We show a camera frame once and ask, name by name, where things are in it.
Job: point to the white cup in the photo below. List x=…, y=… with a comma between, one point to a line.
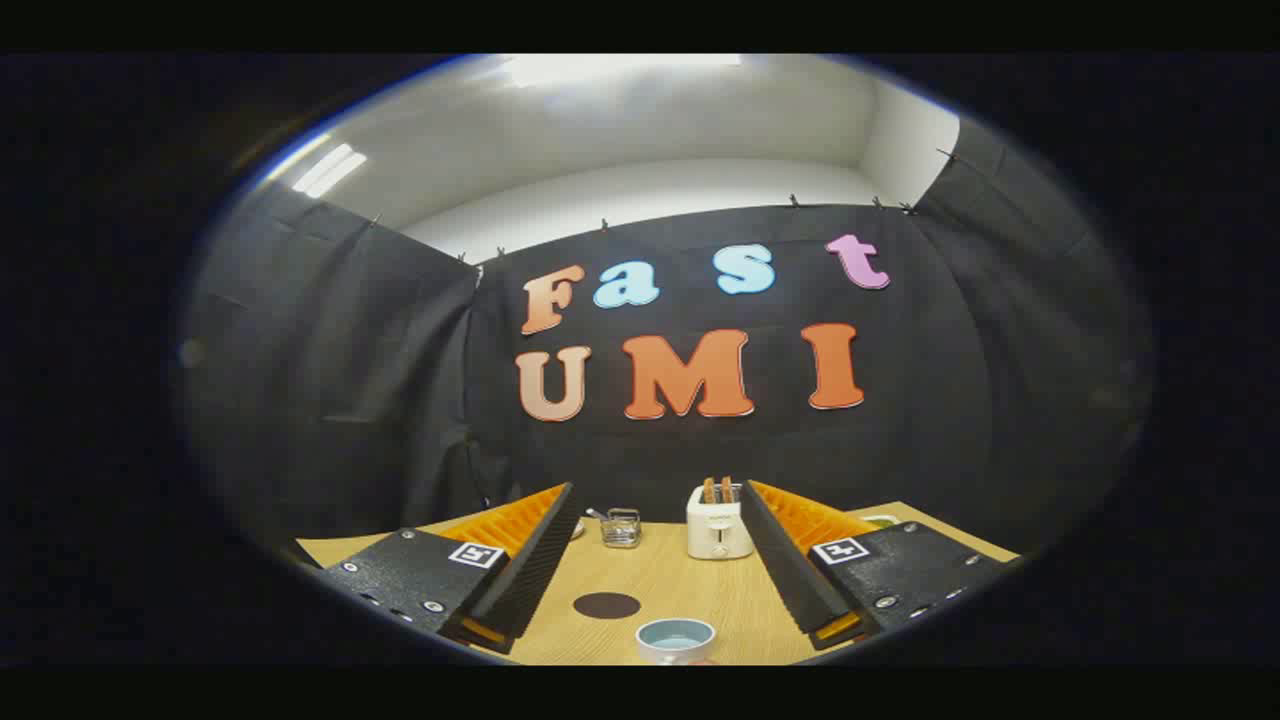
x=675, y=640

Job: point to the white divided tray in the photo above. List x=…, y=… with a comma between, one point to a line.
x=882, y=520

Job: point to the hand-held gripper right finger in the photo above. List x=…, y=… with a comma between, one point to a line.
x=790, y=565

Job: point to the white toaster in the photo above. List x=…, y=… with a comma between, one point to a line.
x=718, y=530

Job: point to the dark round coaster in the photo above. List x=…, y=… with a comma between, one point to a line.
x=607, y=605

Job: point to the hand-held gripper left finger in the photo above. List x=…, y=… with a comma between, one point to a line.
x=535, y=565

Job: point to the ceiling light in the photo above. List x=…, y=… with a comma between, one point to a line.
x=620, y=68
x=328, y=170

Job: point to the wooden table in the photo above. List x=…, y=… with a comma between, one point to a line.
x=680, y=590

